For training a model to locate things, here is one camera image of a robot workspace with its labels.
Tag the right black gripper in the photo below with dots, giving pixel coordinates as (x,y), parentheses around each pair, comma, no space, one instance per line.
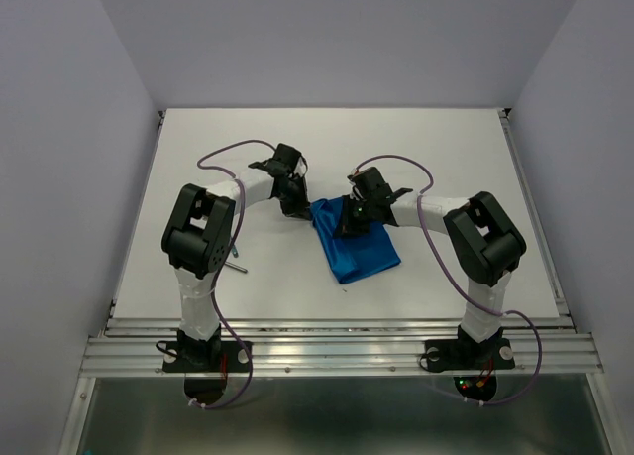
(347,227)

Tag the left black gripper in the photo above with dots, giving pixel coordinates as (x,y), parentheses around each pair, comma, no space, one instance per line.
(300,209)

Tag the blue cloth napkin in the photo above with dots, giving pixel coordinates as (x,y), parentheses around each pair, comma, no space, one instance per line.
(356,258)

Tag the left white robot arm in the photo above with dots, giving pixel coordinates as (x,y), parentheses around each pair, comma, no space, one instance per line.
(206,220)

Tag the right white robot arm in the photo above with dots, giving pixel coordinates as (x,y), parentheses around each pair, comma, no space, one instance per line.
(487,244)

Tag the silver metal fork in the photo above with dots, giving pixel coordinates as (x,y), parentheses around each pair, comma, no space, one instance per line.
(236,267)

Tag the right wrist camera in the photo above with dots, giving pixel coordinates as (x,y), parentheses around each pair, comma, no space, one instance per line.
(356,194)

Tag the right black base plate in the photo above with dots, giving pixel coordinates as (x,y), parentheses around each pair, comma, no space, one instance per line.
(443,355)

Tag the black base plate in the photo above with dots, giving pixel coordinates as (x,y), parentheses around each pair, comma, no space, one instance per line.
(443,355)
(228,358)

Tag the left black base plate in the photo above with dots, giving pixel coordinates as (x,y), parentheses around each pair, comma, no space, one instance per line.
(228,358)

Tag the aluminium rail frame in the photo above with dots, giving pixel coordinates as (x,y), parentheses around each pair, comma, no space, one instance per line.
(335,386)

